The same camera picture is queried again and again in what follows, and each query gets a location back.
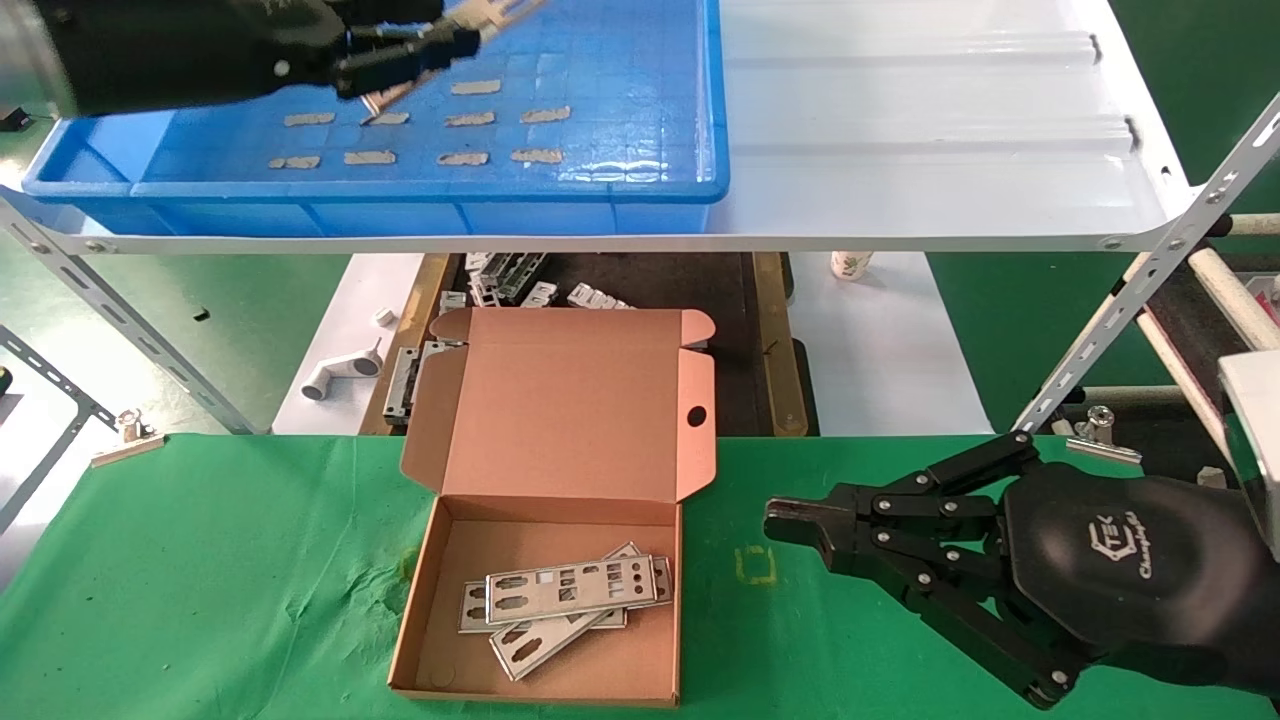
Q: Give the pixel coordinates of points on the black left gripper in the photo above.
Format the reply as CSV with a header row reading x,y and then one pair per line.
x,y
200,50

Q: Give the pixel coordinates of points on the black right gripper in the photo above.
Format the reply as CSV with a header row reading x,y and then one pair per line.
x,y
1120,560

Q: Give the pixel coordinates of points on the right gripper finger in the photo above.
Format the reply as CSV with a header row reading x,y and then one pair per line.
x,y
800,515

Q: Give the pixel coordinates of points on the silver IO shield plate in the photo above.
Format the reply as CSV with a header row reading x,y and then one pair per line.
x,y
472,605
590,585
500,10
540,655

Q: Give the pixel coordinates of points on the blue plastic tray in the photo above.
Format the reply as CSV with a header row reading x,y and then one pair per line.
x,y
620,100

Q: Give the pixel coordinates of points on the brown cardboard box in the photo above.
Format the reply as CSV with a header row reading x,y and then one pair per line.
x,y
570,400

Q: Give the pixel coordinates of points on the grey tape strip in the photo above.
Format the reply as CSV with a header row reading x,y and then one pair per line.
x,y
537,156
295,162
468,120
462,159
392,119
370,158
545,115

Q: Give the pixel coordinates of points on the white table board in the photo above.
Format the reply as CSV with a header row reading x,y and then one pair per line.
x,y
880,350

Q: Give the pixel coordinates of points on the silver binder clip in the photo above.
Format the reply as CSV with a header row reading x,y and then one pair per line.
x,y
130,435
1100,425

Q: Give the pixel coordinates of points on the pile of metal brackets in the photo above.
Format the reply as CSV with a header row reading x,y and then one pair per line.
x,y
505,275

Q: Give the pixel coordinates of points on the black bin with brass rails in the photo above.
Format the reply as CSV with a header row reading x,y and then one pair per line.
x,y
700,290

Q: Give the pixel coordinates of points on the white paper cup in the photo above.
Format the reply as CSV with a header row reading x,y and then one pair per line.
x,y
850,266

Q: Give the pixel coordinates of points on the white pipe fitting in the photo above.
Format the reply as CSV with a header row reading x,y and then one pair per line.
x,y
340,375

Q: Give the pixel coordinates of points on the perforated steel shelf strut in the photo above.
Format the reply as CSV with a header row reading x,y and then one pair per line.
x,y
1150,270
120,310
50,372

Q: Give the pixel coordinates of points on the white metal shelf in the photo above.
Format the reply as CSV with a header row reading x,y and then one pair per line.
x,y
900,130

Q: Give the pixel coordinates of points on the small black device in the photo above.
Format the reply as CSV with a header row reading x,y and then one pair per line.
x,y
12,118

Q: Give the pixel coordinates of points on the small metal bracket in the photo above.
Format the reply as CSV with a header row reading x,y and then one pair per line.
x,y
452,301
540,295

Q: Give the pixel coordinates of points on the ribbed metal bracket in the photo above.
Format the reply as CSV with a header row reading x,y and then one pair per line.
x,y
595,297

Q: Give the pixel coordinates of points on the long metal bracket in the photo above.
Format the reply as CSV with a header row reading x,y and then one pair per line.
x,y
402,385

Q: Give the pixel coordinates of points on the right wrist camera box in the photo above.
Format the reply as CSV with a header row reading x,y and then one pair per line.
x,y
1258,430

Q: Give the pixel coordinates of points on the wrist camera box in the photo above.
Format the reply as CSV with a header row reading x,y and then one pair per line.
x,y
1258,430
30,50

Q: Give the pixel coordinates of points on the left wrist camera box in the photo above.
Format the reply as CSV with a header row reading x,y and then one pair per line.
x,y
30,50

